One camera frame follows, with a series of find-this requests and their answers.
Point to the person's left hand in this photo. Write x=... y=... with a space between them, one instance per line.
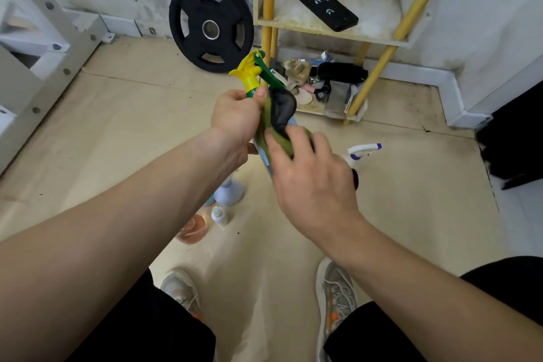
x=235 y=120

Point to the person's right hand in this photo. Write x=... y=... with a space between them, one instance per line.
x=316 y=192

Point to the green microfibre cloth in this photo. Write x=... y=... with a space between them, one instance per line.
x=282 y=107

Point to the clear bottle yellow green sprayer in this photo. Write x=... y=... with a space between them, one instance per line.
x=250 y=71

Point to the round white bottle blue-tipped sprayer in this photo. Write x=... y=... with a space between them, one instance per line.
x=360 y=149

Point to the pale blue bottle white sprayer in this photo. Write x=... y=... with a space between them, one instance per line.
x=229 y=194

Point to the blue spray bottle pink trigger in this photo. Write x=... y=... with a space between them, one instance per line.
x=210 y=201

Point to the small white bottle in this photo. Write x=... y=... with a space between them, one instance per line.
x=219 y=216

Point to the orange spray bottle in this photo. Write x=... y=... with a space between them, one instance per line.
x=193 y=230

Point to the black phone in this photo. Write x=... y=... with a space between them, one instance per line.
x=328 y=9

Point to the white shelf yellow poles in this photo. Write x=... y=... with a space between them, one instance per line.
x=373 y=14

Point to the person's left forearm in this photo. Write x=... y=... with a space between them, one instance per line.
x=97 y=255

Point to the person's right forearm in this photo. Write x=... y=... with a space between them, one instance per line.
x=445 y=302

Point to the person's right grey shoe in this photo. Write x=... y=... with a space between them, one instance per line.
x=335 y=294

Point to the person's grey shoe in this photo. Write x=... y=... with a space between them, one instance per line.
x=180 y=289
x=335 y=294

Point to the person's left grey shoe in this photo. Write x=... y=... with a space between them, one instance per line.
x=180 y=289

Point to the white plastic scoop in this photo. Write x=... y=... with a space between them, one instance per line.
x=278 y=75

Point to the white round disc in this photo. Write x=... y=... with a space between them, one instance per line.
x=304 y=97

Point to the tan fuzzy glove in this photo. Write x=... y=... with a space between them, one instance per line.
x=297 y=71

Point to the white plastic strip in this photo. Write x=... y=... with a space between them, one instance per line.
x=351 y=98

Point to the black weight plate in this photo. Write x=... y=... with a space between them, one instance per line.
x=188 y=26

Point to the blue white packet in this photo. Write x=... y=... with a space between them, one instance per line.
x=321 y=57

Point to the black shorts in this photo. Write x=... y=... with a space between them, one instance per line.
x=140 y=323

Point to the white metal rack frame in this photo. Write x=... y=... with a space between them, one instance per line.
x=25 y=73

